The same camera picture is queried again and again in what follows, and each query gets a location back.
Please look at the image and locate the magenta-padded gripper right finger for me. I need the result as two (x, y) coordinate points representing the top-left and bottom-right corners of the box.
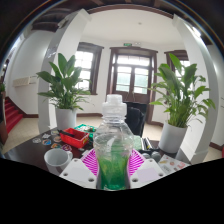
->
(128, 149), (166, 190)

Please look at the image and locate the bright ceiling lamp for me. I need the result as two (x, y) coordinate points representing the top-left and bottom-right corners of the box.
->
(191, 26), (203, 38)

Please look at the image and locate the black chair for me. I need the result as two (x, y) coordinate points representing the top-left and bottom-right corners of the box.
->
(124, 101), (148, 138)

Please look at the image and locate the dark-framed window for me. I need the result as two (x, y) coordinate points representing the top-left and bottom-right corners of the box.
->
(164, 49), (191, 81)
(73, 41), (104, 95)

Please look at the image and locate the printed paper sheet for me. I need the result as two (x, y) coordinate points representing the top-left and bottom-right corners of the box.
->
(158, 153), (188, 176)

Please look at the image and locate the green book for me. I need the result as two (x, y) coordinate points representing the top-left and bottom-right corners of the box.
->
(133, 134), (143, 151)

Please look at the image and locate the red plastic box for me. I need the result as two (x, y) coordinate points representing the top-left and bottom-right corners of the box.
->
(59, 127), (90, 149)

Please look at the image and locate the white wall radiator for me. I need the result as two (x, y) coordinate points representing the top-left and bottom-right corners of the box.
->
(12, 75), (38, 88)

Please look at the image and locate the red carpeted staircase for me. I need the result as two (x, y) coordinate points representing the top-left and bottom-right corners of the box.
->
(3, 96), (24, 134)

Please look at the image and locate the green plastic tray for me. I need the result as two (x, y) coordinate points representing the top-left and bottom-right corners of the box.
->
(73, 123), (98, 135)

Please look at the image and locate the dark wooden glazed door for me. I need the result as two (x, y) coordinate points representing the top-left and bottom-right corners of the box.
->
(106, 46), (158, 123)

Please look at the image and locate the white ceramic mug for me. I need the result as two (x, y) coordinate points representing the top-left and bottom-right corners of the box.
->
(43, 148), (74, 176)

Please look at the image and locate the small potted plant, white pot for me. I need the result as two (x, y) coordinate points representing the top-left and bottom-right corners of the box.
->
(36, 52), (92, 131)

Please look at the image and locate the clear bottle with green drink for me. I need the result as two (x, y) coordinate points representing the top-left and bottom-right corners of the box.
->
(92, 93), (135, 192)

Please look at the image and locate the large potted plant, white pot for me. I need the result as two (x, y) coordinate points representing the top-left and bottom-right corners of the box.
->
(148, 53), (217, 154)

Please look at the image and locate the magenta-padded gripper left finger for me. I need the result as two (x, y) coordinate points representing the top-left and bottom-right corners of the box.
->
(59, 148), (100, 190)

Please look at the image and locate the black handheld device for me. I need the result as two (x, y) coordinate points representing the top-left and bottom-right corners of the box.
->
(140, 136), (155, 151)

